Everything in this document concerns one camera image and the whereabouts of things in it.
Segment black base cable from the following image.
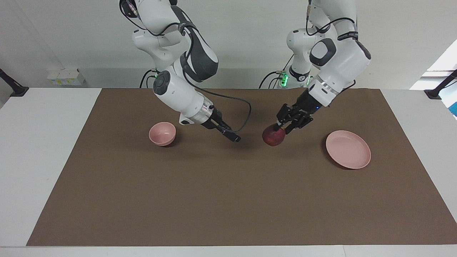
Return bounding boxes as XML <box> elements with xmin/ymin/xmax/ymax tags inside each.
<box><xmin>259</xmin><ymin>54</ymin><xmax>295</xmax><ymax>89</ymax></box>
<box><xmin>139</xmin><ymin>70</ymin><xmax>157</xmax><ymax>89</ymax></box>

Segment white boxes with yellow labels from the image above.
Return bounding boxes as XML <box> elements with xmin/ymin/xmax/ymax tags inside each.
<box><xmin>47</xmin><ymin>68</ymin><xmax>86</xmax><ymax>86</ymax></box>

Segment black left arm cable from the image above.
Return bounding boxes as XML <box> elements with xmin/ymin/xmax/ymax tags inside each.
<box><xmin>305</xmin><ymin>0</ymin><xmax>358</xmax><ymax>94</ymax></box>

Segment pink plate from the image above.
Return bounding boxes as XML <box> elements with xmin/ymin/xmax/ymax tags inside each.
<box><xmin>326</xmin><ymin>130</ymin><xmax>371</xmax><ymax>170</ymax></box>

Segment brown table mat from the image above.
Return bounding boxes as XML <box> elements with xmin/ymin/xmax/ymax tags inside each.
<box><xmin>27</xmin><ymin>88</ymin><xmax>457</xmax><ymax>247</ymax></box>

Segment dark red apple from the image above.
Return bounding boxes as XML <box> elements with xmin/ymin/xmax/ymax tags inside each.
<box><xmin>262</xmin><ymin>124</ymin><xmax>287</xmax><ymax>147</ymax></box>

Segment black clamp stand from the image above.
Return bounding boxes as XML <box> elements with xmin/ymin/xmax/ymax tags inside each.
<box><xmin>424</xmin><ymin>70</ymin><xmax>457</xmax><ymax>100</ymax></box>
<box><xmin>0</xmin><ymin>68</ymin><xmax>29</xmax><ymax>97</ymax></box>

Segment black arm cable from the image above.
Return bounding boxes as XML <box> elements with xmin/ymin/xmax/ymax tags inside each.
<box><xmin>120</xmin><ymin>0</ymin><xmax>252</xmax><ymax>134</ymax></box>
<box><xmin>305</xmin><ymin>0</ymin><xmax>358</xmax><ymax>94</ymax></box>

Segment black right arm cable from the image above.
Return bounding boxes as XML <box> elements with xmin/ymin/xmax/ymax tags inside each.
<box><xmin>120</xmin><ymin>0</ymin><xmax>252</xmax><ymax>134</ymax></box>

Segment black left base cable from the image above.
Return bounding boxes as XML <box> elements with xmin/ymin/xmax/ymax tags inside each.
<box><xmin>259</xmin><ymin>54</ymin><xmax>295</xmax><ymax>89</ymax></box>

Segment pink bowl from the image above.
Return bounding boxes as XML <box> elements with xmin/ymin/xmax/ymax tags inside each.
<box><xmin>149</xmin><ymin>122</ymin><xmax>176</xmax><ymax>146</ymax></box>

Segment black right base cable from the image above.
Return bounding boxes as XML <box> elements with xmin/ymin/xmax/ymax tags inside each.
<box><xmin>139</xmin><ymin>70</ymin><xmax>157</xmax><ymax>89</ymax></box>

